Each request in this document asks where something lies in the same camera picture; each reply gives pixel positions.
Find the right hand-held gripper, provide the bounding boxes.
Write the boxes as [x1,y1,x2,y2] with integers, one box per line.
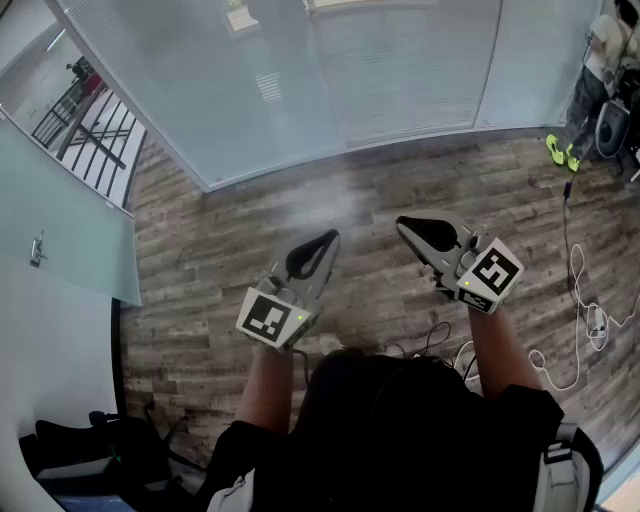
[395,209,525,315]

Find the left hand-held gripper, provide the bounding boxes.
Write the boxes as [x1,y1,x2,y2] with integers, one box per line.
[235,228,342,354]

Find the person's left forearm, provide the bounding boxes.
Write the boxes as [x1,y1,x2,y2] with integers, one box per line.
[234,342,311,436]

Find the person's right forearm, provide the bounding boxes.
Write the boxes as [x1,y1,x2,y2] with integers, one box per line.
[467,304,546,401]

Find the person's black shirt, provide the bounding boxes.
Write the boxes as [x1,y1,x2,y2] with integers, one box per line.
[197,347,606,512]

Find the grey round device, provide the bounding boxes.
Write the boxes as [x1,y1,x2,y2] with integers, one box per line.
[594,100,631,158]

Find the black equipment cart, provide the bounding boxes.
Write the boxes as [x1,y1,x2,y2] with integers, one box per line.
[597,64,640,182]

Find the frosted glass door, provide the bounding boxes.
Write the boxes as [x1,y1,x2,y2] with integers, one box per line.
[0,114,144,307]

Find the black metal railing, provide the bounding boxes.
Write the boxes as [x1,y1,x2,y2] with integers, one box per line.
[32,74,147,212]

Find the black equipment case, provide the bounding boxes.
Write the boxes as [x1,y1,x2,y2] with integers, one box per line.
[19,408,204,512]

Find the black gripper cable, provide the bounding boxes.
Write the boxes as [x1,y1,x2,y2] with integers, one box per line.
[291,348,311,387]

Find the short white cable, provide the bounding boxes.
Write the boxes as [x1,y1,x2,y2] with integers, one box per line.
[453,339,477,384]

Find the long white floor cable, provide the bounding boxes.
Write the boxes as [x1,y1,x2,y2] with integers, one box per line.
[528,243,640,392]

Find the grey backpack strap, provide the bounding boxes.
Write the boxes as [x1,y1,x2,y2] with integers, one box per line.
[539,422,592,512]
[207,469,257,512]

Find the metal door handle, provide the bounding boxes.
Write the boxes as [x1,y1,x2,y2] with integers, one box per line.
[29,229,48,269]

